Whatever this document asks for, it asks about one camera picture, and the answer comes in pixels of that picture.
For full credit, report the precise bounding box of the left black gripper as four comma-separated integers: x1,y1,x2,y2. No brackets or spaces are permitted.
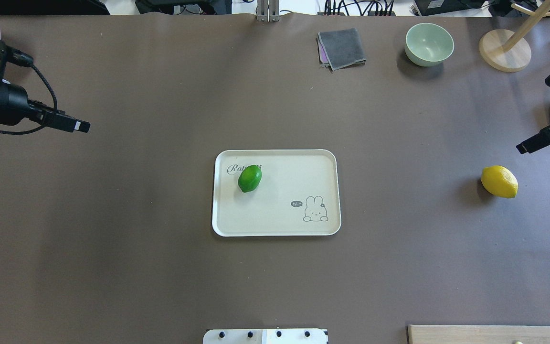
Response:
0,82,90,133

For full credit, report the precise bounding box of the yellow lemon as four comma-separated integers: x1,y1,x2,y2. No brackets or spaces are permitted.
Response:
480,165,518,199

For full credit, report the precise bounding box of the green lime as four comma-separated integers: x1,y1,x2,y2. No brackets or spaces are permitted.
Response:
237,165,262,193

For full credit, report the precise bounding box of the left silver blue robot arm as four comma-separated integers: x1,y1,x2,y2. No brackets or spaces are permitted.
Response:
0,68,90,136

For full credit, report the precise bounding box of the cream rabbit tray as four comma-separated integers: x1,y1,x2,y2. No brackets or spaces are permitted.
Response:
212,150,342,237

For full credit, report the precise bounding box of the wooden mug stand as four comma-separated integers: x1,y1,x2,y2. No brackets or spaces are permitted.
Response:
478,0,550,73

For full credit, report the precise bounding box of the light green bowl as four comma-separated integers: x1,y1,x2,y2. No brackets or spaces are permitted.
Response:
404,22,455,67

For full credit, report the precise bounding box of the grey folded cloth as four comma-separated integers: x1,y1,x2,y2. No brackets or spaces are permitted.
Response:
317,28,367,71

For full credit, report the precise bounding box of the wooden cutting board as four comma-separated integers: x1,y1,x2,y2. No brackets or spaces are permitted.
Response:
407,325,550,344

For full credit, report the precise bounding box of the aluminium frame post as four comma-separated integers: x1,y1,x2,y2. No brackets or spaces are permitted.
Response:
256,0,281,22

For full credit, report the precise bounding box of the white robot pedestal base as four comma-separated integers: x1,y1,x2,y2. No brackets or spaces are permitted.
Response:
202,327,329,344

